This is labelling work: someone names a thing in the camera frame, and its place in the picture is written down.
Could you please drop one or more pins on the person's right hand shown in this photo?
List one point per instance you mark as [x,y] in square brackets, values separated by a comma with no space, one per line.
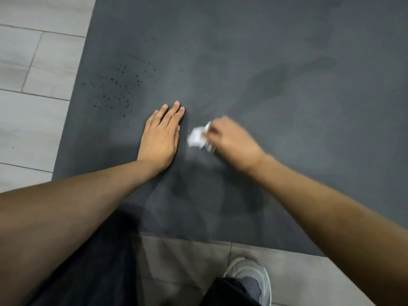
[236,146]

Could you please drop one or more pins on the person's left hand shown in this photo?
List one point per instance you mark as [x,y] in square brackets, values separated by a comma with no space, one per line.
[159,140]

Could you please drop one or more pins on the white wipe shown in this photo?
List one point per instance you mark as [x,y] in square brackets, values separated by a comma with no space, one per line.
[196,137]

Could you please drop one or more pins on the dark grey yoga mat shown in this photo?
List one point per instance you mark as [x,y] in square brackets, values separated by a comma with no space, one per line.
[287,124]

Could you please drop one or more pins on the person's right forearm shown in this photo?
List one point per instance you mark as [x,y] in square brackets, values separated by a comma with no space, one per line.
[334,213]

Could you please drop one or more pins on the person's left forearm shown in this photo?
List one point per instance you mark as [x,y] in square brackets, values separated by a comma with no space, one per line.
[63,219]

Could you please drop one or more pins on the person's right shoe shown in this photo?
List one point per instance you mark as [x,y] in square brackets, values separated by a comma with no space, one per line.
[251,274]

